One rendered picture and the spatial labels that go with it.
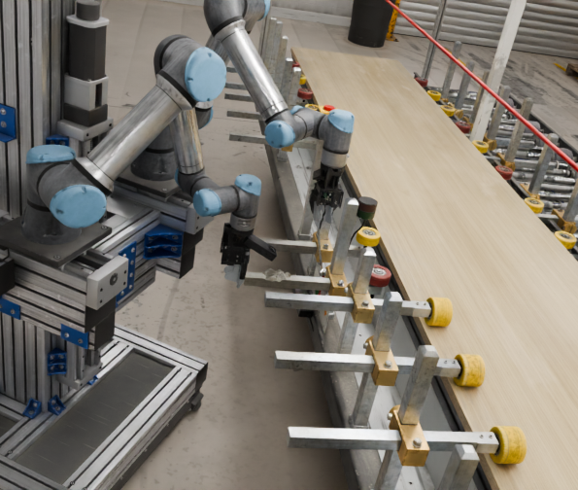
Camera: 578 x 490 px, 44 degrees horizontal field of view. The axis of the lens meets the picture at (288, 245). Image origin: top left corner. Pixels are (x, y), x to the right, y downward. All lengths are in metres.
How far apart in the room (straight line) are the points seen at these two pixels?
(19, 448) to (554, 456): 1.59
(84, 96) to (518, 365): 1.37
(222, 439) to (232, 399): 0.23
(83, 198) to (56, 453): 1.04
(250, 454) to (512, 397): 1.21
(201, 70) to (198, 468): 1.54
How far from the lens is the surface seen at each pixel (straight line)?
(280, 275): 2.16
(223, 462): 2.76
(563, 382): 2.04
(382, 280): 2.20
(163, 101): 1.72
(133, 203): 2.30
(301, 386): 3.12
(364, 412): 1.91
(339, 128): 2.00
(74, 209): 1.70
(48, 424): 2.54
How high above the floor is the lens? 2.01
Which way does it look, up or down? 29 degrees down
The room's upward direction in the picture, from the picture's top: 11 degrees clockwise
